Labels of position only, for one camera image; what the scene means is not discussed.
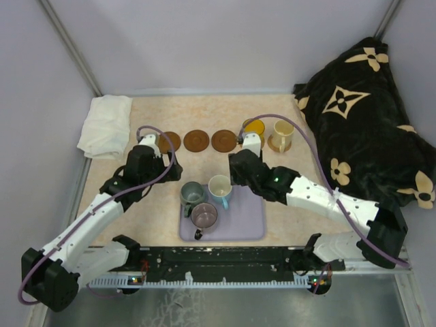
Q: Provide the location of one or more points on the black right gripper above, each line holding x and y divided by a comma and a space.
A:
236, 179

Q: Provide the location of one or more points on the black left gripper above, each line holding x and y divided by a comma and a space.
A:
173, 174

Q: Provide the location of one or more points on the white mug blue handle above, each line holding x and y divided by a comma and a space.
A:
220, 189

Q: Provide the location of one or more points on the light woven coaster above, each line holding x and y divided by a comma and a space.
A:
278, 149

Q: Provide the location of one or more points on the yellow mug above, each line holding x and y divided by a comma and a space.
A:
256, 126

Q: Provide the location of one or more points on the cream mug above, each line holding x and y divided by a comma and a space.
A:
283, 133

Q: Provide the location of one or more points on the brown wooden coaster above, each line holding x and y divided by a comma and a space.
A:
196, 141

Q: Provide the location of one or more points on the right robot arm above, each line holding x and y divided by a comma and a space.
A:
380, 227

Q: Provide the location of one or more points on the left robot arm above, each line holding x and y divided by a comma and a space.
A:
54, 274

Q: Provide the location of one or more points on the white folded cloth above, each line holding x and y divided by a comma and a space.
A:
106, 129

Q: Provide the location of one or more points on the lavender plastic tray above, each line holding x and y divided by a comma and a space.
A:
243, 221

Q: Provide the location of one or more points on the grey-green mug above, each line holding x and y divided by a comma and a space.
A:
191, 195

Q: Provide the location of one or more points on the purple mug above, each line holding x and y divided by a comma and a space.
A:
204, 217

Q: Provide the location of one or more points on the black floral blanket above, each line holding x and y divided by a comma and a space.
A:
365, 142

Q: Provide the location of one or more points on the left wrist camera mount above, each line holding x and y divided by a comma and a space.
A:
150, 140

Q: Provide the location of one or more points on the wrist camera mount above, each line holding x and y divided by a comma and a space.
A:
150, 140
251, 148

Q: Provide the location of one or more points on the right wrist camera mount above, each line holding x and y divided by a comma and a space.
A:
251, 148

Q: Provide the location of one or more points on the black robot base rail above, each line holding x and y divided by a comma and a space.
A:
215, 264

